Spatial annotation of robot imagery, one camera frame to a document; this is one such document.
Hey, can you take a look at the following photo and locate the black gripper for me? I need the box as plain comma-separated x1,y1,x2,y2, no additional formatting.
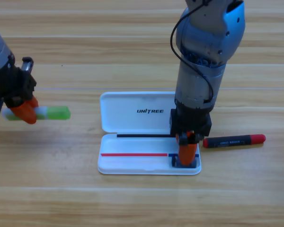
0,56,39,125
169,104,213,166

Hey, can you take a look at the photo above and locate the black and blue eraser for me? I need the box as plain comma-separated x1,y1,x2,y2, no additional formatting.
171,153,197,169

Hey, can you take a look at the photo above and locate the green and white marker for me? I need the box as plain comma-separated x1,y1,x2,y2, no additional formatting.
2,106,71,122

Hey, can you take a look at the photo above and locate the red and black marker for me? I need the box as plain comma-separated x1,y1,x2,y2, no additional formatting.
203,134,266,149

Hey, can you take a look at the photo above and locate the white Unitree pencil case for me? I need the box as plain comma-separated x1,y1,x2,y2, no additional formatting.
97,91,202,176

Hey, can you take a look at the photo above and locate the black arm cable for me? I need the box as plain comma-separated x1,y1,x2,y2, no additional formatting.
169,0,215,100

